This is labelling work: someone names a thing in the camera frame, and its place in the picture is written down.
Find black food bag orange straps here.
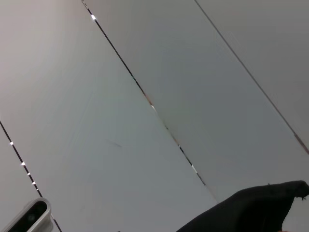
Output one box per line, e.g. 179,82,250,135
175,180,309,232

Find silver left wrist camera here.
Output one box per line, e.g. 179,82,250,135
0,197,53,232

